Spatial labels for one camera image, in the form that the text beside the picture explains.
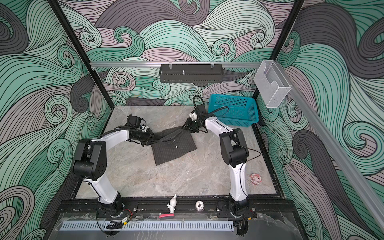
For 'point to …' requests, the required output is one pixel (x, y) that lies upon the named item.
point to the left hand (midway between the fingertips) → (159, 137)
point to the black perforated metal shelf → (191, 73)
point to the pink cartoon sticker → (255, 178)
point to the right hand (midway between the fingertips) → (183, 127)
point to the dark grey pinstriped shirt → (170, 143)
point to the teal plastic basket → (242, 112)
